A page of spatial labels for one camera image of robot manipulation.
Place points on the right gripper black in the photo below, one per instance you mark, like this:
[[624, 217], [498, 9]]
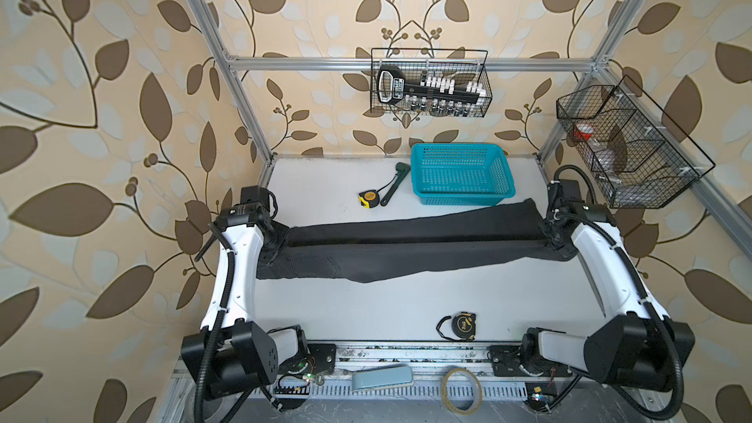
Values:
[[543, 227]]

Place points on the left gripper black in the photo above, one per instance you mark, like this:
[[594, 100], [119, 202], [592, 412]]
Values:
[[280, 230]]

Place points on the teal plastic basket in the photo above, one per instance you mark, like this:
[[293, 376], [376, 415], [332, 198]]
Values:
[[460, 174]]

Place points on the black trousers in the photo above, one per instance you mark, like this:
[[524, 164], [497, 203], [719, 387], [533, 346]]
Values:
[[367, 252]]

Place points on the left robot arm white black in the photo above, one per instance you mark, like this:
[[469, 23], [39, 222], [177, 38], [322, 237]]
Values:
[[231, 355]]

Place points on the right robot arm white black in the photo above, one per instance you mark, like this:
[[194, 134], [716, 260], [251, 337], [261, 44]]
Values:
[[640, 352]]

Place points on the red white item in basket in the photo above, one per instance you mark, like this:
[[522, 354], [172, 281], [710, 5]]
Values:
[[582, 132]]

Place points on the yellow black tape measure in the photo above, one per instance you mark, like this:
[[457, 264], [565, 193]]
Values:
[[369, 199]]

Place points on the black socket set holder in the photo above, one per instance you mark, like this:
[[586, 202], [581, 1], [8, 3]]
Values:
[[392, 85]]

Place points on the small round circuit board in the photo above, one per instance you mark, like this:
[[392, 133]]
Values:
[[539, 398]]

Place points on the light blue flat case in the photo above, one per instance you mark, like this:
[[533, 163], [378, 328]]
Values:
[[388, 377]]

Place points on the side black wire basket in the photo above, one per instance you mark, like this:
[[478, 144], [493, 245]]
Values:
[[642, 155]]

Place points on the dark green handled tool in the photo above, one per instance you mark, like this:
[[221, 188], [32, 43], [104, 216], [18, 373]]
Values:
[[402, 171]]

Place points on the black tape measure with strap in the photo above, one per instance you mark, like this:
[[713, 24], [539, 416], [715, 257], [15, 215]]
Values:
[[463, 327]]

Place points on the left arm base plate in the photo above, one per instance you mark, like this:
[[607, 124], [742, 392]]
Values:
[[318, 359]]

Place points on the rear black wire basket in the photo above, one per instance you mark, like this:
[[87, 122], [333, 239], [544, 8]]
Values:
[[465, 64]]

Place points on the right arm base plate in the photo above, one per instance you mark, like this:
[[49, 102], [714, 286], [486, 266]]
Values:
[[505, 362]]

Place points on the aluminium frame rail front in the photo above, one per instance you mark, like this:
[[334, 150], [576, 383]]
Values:
[[428, 360]]

